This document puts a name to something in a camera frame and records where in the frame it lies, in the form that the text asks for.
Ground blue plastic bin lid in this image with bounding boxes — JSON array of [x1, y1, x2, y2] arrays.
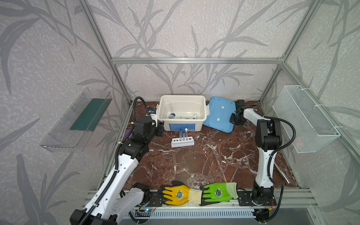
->
[[203, 97, 236, 133]]

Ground white test tube rack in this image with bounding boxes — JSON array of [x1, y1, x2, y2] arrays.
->
[[171, 136, 195, 148]]

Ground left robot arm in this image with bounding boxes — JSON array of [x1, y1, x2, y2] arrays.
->
[[69, 107, 164, 225]]

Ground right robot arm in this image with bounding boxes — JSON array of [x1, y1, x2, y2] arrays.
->
[[230, 99, 296, 201]]

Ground white plastic storage bin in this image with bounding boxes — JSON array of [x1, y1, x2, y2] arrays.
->
[[157, 95, 209, 132]]

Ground purple toy shovel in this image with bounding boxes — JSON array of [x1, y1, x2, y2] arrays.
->
[[124, 129, 133, 138]]

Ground yellow work glove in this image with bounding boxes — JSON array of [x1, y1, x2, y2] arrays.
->
[[157, 181, 202, 206]]

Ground metal tongs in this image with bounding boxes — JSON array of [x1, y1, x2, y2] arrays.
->
[[274, 162, 290, 185]]

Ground green work glove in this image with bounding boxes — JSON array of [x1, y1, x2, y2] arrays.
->
[[200, 182, 239, 206]]

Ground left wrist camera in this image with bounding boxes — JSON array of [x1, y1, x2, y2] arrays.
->
[[148, 107, 158, 126]]

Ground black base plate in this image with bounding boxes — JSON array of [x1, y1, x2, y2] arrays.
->
[[137, 189, 278, 209]]

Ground white wire mesh basket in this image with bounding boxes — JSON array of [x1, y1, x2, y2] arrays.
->
[[272, 85, 340, 153]]

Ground clear wall shelf green mat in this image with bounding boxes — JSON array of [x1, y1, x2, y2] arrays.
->
[[40, 88, 113, 153]]

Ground aluminium frame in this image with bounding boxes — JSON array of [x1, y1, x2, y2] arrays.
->
[[78, 0, 360, 203]]

